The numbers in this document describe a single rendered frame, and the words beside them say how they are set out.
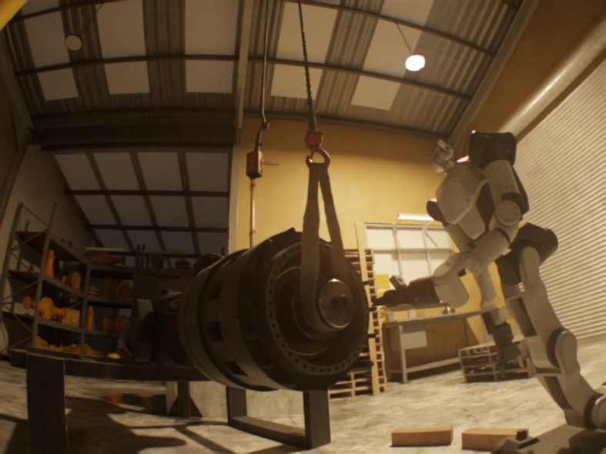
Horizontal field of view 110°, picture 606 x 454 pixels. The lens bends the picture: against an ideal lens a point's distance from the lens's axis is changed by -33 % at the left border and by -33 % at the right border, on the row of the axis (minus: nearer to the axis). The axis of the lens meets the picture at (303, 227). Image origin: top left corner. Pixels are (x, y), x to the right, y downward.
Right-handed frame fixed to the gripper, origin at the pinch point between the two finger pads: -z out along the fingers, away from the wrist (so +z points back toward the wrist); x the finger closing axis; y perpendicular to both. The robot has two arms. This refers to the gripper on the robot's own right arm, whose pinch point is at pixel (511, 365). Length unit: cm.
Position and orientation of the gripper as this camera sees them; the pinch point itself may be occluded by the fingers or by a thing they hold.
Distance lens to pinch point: 144.9
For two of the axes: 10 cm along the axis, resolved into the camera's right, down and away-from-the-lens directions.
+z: -2.5, -8.9, 3.9
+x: -9.7, 2.2, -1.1
